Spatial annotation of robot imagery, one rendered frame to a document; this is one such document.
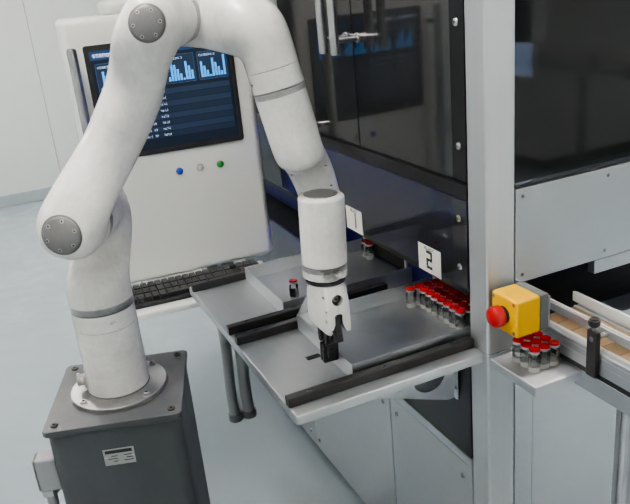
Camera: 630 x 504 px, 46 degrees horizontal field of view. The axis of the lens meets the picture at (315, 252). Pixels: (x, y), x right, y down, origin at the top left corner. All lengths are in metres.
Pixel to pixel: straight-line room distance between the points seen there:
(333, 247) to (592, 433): 0.78
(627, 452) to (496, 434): 0.25
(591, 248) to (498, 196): 0.27
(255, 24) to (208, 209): 1.05
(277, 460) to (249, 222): 0.92
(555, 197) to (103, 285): 0.86
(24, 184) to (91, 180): 5.44
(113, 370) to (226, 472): 1.30
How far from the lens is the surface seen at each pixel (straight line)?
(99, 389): 1.50
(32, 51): 6.62
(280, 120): 1.24
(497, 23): 1.31
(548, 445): 1.71
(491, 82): 1.31
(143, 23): 1.20
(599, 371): 1.41
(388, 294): 1.69
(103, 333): 1.44
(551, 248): 1.48
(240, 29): 1.23
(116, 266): 1.44
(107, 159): 1.32
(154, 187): 2.15
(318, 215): 1.28
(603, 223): 1.56
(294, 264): 1.95
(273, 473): 2.67
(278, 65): 1.23
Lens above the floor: 1.60
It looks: 21 degrees down
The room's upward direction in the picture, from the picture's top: 6 degrees counter-clockwise
